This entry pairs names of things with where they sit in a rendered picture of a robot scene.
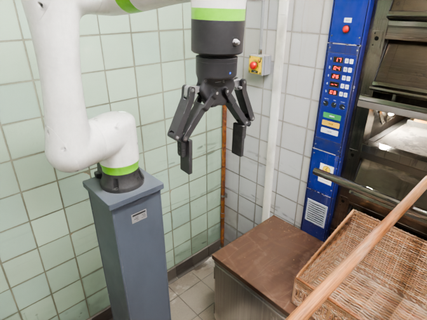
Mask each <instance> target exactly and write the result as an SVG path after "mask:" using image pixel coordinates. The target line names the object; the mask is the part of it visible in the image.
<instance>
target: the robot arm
mask: <svg viewBox="0 0 427 320"><path fill-rule="evenodd" d="M247 1H263V0H21V2H22V6H23V9H24V13H25V17H26V19H27V23H28V26H29V30H30V35H31V38H32V43H33V46H34V51H35V55H36V61H37V67H38V71H39V78H40V83H41V92H42V98H43V109H44V151H45V156H46V158H47V160H48V162H49V163H50V164H51V165H52V166H53V167H54V168H55V169H57V170H59V171H62V172H65V173H75V172H78V171H81V170H83V169H85V168H87V167H90V166H92V165H94V164H97V171H95V172H94V175H95V177H96V178H101V179H100V186H101V189H102V190H104V191H106V192H109V193H113V194H122V193H127V192H131V191H133V190H136V189H138V188H139V187H141V186H142V185H143V184H144V174H143V173H142V172H141V170H140V168H139V146H138V140H137V130H136V124H135V118H134V117H133V116H132V115H131V114H130V113H128V112H123V111H110V112H105V113H103V114H99V115H97V116H95V117H93V118H91V119H88V117H87V113H86V106H85V98H84V93H83V84H82V77H81V61H80V48H79V21H80V19H81V17H82V16H84V15H105V16H118V15H128V14H133V13H140V12H144V11H150V10H155V9H158V8H163V7H166V6H171V5H175V4H181V3H190V2H191V51H192V52H193V53H197V54H198V55H196V76H197V78H198V82H197V84H196V86H189V85H186V84H184V85H183V86H182V94H181V98H180V102H179V104H178V107H177V110H176V111H175V115H174V117H173V120H172V123H171V125H170V128H169V130H168V133H167V135H168V137H170V138H172V139H174V140H175V141H177V153H178V155H179V156H180V169H181V170H182V171H184V172H186V173H187V174H188V175H190V174H192V173H193V141H192V140H191V139H189V137H190V136H191V134H192V133H193V131H194V129H195V127H196V126H197V125H198V123H199V121H200V120H201V118H202V117H203V115H204V113H205V112H206V111H208V110H209V108H210V107H216V106H218V105H225V106H226V107H227V108H228V110H229V111H230V113H231V114H232V115H233V117H234V118H235V119H236V121H237V122H235V123H233V140H232V151H231V152H232V153H233V154H236V155H237V156H240V157H242V156H243V150H244V141H245V137H246V130H247V126H248V127H249V126H250V125H251V122H250V121H253V120H254V119H255V116H254V112H253V110H252V106H251V103H250V99H249V97H248V93H247V80H246V79H243V78H240V77H236V75H237V64H238V57H237V56H236V55H239V54H242V53H243V40H244V30H245V10H246V3H247ZM233 90H234V92H235V94H236V97H237V100H238V103H239V106H240V107H239V106H238V104H237V103H236V99H235V98H234V96H233V95H232V92H233ZM197 94H198V96H197ZM196 97H197V98H196ZM194 98H196V100H194ZM201 102H203V103H204V104H202V103H201Z"/></svg>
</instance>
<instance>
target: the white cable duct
mask: <svg viewBox="0 0 427 320"><path fill-rule="evenodd" d="M288 6H289V0H279V6H278V22H277V30H276V46H275V54H274V70H273V86H272V94H271V110H270V118H269V134H268V150H267V158H266V174H265V182H264V198H263V207H262V222H263V221H265V220H267V219H268V218H269V214H270V206H271V193H272V186H273V172H274V165H275V151H276V137H277V130H278V116H279V109H280V96H281V82H282V75H283V61H284V54H285V40H286V33H287V19H288Z"/></svg>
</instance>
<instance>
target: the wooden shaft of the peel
mask: <svg viewBox="0 0 427 320"><path fill-rule="evenodd" d="M426 189H427V175H426V176H425V177H424V178H423V179H422V180H421V181H420V182H419V183H418V184H417V185H416V186H415V187H414V188H413V189H412V190H411V191H410V192H409V194H408V195H407V196H406V197H405V198H404V199H403V200H402V201H401V202H400V203H399V204H398V205H397V206H396V207H395V208H394V209H393V210H392V211H391V212H390V213H389V214H388V215H387V216H386V217H385V218H384V219H383V220H382V221H381V222H380V223H379V224H378V225H377V227H376V228H375V229H374V230H373V231H372V232H371V233H370V234H369V235H368V236H367V237H366V238H365V239H364V240H363V241H362V242H361V243H360V244H359V245H358V246H357V247H356V248H355V249H354V250H353V251H352V252H351V253H350V254H349V255H348V256H347V257H346V258H345V259H344V260H343V261H342V262H341V263H340V264H339V265H338V266H337V267H336V268H335V269H334V270H333V271H332V272H331V273H330V274H329V275H328V276H327V277H326V278H325V279H324V280H323V281H322V282H321V283H320V284H319V285H318V286H317V287H316V289H315V290H314V291H313V292H312V293H311V294H310V295H309V296H308V297H307V298H306V299H305V300H304V301H303V302H302V303H301V304H300V305H299V306H298V307H297V308H296V309H295V310H294V311H293V312H292V313H291V314H290V315H289V316H288V317H287V318H286V319H285V320H308V319H309V318H310V317H311V316H312V315H313V314H314V313H315V311H316V310H317V309H318V308H319V307H320V306H321V305H322V303H323V302H324V301H326V299H328V297H329V296H330V295H331V294H332V293H333V292H334V290H335V289H336V288H337V287H338V286H339V285H340V284H341V283H342V282H343V281H344V280H345V279H346V278H347V276H348V275H349V274H350V273H351V272H352V271H353V269H354V268H355V267H356V266H357V265H358V264H359V263H360V262H361V261H362V260H363V259H364V258H365V257H366V255H367V254H368V253H369V252H370V251H371V250H372V249H373V247H374V246H375V245H376V244H377V243H378V242H379V241H380V240H381V239H382V238H383V237H384V236H385V234H386V233H387V232H388V231H389V230H390V229H391V228H392V226H394V225H395V224H396V223H397V222H398V220H399V219H400V218H401V217H402V216H403V215H404V213H405V212H406V211H407V210H408V209H409V208H410V207H411V206H412V205H413V204H414V203H415V202H416V201H417V199H418V198H419V197H420V196H421V195H422V194H423V192H424V191H425V190H426Z"/></svg>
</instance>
